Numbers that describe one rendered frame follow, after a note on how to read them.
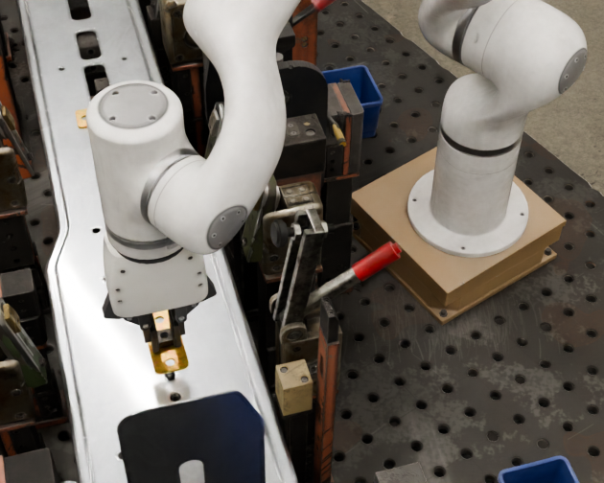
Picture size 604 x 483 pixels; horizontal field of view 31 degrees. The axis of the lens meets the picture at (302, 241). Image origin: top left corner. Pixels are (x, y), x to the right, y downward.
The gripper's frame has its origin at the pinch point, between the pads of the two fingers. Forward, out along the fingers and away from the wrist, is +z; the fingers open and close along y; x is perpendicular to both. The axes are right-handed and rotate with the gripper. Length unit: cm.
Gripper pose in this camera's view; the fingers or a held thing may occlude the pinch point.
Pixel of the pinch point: (163, 328)
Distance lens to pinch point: 118.5
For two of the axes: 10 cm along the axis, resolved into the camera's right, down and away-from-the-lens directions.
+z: -0.1, 6.7, 7.4
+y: -9.6, 2.0, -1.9
